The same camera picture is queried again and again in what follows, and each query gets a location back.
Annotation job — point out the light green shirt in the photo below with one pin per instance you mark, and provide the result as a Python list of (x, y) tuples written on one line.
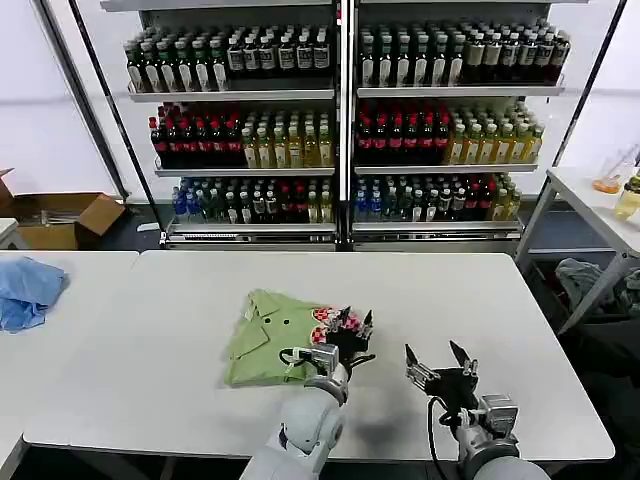
[(260, 345)]

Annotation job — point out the open brown cardboard box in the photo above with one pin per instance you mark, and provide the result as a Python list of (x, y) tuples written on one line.
[(60, 220)]

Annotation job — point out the grey metal side table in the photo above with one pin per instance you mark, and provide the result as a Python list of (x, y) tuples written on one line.
[(590, 235)]

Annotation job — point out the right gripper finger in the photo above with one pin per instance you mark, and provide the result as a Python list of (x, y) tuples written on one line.
[(464, 361), (420, 372)]

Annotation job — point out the black metal frame pole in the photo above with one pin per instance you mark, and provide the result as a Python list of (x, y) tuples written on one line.
[(85, 105), (590, 85), (120, 130)]

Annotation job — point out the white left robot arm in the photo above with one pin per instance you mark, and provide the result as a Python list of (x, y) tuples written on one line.
[(310, 430)]

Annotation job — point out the glass beaker with orange liquid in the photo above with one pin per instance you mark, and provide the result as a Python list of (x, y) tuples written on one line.
[(611, 177)]

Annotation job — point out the grey crumpled clothing pile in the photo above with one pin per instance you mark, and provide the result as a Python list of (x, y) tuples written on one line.
[(585, 282)]

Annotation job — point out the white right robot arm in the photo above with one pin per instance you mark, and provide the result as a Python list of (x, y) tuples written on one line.
[(500, 445)]

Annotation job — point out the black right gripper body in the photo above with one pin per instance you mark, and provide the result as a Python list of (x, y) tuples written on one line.
[(452, 390)]

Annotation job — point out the bottle with pale yellow liquid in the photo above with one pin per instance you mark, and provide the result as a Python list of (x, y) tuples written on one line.
[(629, 200)]

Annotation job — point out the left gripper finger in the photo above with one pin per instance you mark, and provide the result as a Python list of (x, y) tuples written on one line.
[(368, 327), (340, 320)]

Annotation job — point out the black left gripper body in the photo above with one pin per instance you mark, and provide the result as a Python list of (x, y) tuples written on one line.
[(352, 345)]

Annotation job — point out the blue crumpled cloth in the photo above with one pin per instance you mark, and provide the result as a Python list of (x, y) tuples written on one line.
[(27, 295)]

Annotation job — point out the drinks shelf rack with bottles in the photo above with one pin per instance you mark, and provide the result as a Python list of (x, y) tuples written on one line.
[(240, 125), (450, 125)]

